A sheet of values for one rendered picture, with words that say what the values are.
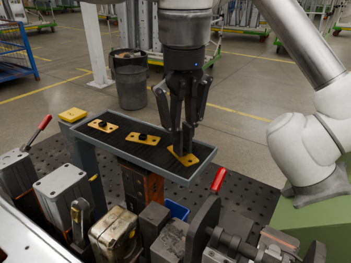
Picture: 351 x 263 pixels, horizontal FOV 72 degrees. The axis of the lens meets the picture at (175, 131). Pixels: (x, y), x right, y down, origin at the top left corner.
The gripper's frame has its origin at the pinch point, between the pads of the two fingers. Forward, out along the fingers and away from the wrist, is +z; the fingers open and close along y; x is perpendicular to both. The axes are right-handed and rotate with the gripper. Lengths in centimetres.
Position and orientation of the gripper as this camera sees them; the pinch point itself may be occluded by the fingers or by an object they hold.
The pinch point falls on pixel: (182, 139)
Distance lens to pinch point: 53.6
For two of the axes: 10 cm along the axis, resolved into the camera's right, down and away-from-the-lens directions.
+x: 5.3, 4.5, -7.2
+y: -8.5, 2.9, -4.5
